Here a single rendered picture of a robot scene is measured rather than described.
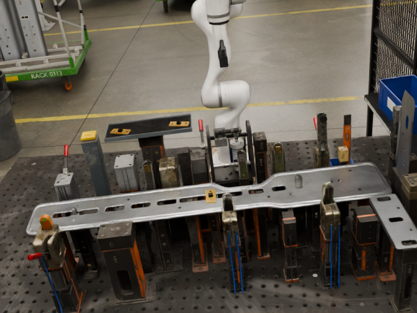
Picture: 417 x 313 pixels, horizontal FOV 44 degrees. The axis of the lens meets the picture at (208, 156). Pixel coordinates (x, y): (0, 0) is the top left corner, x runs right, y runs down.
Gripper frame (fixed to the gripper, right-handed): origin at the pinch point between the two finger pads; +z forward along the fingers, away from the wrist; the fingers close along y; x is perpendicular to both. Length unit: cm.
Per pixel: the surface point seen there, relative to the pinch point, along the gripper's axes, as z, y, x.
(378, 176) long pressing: 45, 26, 54
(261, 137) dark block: 32.9, 5.0, 12.1
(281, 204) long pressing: 45, 35, 15
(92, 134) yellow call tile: 29, -8, -58
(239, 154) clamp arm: 35.6, 12.0, 2.3
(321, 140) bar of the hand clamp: 35, 11, 35
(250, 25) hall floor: 146, -493, 59
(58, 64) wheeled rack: 115, -349, -163
